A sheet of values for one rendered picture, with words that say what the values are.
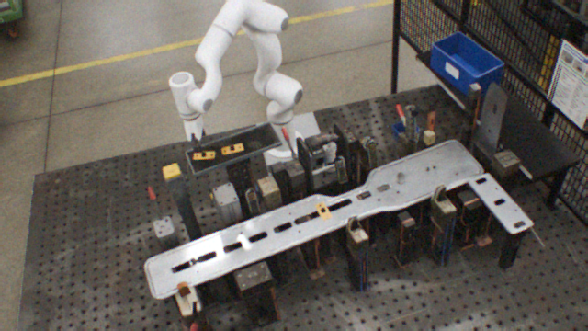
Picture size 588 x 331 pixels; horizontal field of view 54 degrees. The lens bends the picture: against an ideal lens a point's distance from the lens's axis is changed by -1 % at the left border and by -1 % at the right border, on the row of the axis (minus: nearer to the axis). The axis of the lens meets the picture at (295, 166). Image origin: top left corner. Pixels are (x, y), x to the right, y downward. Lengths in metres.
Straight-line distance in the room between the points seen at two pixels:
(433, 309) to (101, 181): 1.71
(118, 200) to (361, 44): 2.55
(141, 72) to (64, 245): 2.29
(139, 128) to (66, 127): 0.57
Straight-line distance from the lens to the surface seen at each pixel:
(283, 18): 2.23
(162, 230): 2.26
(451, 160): 2.46
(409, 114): 2.37
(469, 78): 2.65
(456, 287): 2.45
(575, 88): 2.43
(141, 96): 4.62
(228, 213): 2.25
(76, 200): 3.02
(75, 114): 4.68
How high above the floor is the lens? 2.79
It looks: 47 degrees down
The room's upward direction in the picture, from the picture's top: 8 degrees counter-clockwise
